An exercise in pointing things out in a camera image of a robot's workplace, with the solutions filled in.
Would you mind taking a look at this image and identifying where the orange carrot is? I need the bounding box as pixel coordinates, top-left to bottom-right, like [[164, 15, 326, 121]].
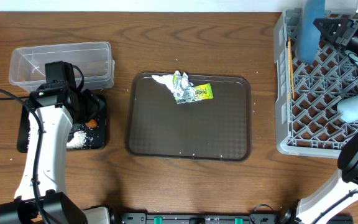
[[85, 119, 98, 129]]

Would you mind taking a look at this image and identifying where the large blue plate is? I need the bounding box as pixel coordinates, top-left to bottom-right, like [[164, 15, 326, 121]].
[[295, 0, 325, 64]]

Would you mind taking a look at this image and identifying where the pile of white rice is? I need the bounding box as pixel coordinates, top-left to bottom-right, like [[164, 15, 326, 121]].
[[17, 124, 104, 153]]

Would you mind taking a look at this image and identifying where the wooden chopstick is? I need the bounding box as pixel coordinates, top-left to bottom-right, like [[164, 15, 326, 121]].
[[289, 49, 295, 99], [287, 37, 293, 101]]

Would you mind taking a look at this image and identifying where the light blue cup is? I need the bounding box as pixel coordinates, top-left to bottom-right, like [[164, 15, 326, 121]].
[[337, 95, 358, 123]]

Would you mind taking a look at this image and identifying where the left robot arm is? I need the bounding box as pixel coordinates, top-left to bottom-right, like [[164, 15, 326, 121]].
[[0, 85, 111, 223]]

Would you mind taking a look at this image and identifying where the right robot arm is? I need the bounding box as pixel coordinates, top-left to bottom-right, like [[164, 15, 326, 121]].
[[288, 19, 358, 223]]

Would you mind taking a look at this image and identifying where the grey dishwasher rack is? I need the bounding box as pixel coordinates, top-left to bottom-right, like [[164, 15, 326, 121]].
[[273, 8, 358, 159]]

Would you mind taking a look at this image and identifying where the black plastic tray bin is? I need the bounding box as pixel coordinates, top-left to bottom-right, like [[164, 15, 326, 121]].
[[17, 88, 106, 156]]

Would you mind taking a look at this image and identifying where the clear plastic bin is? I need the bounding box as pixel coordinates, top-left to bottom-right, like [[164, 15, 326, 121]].
[[9, 42, 115, 92]]

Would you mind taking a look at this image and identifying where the crumpled white tissue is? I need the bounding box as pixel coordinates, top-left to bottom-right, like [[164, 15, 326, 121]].
[[152, 75, 175, 93]]

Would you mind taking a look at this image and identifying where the crumpled aluminium foil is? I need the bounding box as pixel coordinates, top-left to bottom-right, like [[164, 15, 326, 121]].
[[172, 70, 196, 104]]

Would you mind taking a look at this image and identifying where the brown serving tray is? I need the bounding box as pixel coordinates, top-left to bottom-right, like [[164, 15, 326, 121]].
[[124, 72, 252, 162]]

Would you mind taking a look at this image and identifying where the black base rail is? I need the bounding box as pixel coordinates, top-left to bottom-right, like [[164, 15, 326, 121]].
[[82, 203, 354, 224]]

